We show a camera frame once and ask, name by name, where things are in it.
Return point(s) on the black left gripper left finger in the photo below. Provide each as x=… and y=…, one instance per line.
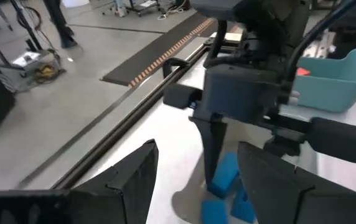
x=134, y=180

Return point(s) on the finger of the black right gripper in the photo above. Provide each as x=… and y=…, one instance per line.
x=211, y=146
x=283, y=144

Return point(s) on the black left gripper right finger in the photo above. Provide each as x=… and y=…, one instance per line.
x=271, y=186

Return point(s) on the blue rectangular block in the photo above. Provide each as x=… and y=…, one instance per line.
x=224, y=174

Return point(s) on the small blue cube block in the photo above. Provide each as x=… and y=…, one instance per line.
x=213, y=213

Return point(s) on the red cube block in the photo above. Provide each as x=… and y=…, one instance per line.
x=303, y=72

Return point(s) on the teal plastic bin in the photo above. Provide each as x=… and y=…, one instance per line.
x=330, y=90

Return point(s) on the black striped-edge floor mat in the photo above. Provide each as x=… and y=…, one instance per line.
x=153, y=53

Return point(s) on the grey rolling workstation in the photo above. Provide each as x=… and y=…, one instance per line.
x=25, y=59

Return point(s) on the black monitor stand pole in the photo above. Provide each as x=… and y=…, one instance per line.
x=25, y=25

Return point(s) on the black aluminium table frame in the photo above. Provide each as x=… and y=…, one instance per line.
x=119, y=129

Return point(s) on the black floor post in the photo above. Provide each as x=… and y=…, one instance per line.
x=61, y=28

